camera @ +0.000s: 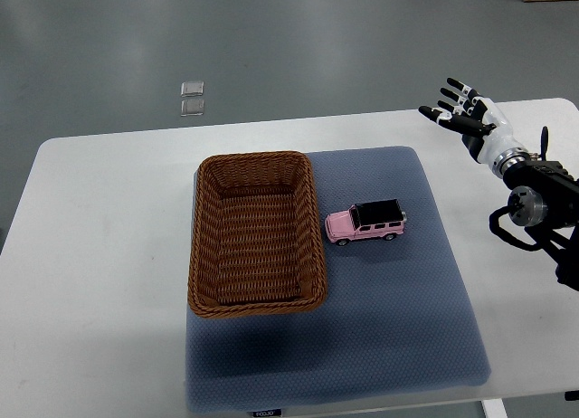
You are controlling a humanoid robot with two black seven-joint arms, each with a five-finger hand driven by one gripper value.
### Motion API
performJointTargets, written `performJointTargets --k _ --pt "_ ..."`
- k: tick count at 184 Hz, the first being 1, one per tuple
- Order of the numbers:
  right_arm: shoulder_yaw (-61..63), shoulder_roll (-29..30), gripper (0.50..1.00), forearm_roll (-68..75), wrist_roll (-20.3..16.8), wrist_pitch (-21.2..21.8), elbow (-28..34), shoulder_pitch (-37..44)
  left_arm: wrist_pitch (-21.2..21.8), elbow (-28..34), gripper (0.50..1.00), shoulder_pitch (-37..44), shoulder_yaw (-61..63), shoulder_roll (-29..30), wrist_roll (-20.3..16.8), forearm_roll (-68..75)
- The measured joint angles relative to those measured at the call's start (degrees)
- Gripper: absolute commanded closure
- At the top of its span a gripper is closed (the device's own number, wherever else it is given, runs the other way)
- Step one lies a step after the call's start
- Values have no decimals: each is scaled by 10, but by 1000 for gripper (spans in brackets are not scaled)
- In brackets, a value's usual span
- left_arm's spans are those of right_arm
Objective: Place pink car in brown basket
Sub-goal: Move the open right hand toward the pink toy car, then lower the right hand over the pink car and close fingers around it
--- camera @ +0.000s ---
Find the floor socket plate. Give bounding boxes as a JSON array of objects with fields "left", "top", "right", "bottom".
[
  {"left": 181, "top": 98, "right": 204, "bottom": 117},
  {"left": 180, "top": 81, "right": 204, "bottom": 97}
]

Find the pink toy car black roof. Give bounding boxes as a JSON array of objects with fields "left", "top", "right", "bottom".
[{"left": 325, "top": 198, "right": 407, "bottom": 247}]

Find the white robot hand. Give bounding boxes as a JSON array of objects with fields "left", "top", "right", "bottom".
[{"left": 418, "top": 77, "right": 530, "bottom": 175}]

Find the white table leg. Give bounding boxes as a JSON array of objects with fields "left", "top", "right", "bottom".
[{"left": 481, "top": 398, "right": 508, "bottom": 418}]

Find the brown wicker basket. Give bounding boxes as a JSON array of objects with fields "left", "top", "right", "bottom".
[{"left": 187, "top": 151, "right": 327, "bottom": 318}]

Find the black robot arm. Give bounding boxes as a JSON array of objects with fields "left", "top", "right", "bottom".
[{"left": 419, "top": 78, "right": 578, "bottom": 290}]

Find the upper floor socket plate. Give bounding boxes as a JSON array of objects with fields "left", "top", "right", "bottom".
[{"left": 180, "top": 81, "right": 204, "bottom": 97}]

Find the lower floor socket plate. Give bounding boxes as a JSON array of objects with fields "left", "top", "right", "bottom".
[{"left": 181, "top": 98, "right": 204, "bottom": 117}]

